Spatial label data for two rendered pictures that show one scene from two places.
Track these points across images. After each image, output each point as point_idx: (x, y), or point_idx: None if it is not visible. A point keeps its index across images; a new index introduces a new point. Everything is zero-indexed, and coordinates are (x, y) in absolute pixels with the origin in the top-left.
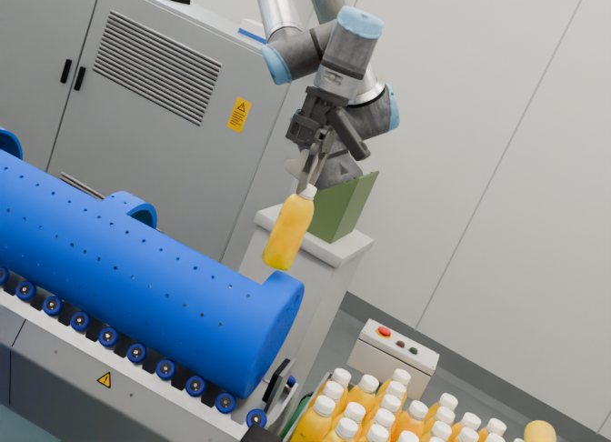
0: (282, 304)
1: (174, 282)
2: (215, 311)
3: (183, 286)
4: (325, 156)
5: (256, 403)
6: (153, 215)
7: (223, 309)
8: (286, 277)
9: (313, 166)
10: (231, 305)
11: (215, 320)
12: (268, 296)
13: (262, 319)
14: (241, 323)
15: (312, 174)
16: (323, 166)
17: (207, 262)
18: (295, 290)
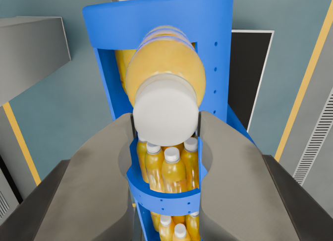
0: None
1: (225, 111)
2: (229, 60)
3: (225, 102)
4: (57, 230)
5: None
6: (141, 186)
7: (228, 55)
8: (149, 26)
9: (250, 179)
10: (225, 51)
11: (230, 53)
12: (207, 21)
13: (226, 7)
14: (230, 27)
15: (130, 155)
16: (62, 170)
17: (204, 110)
18: None
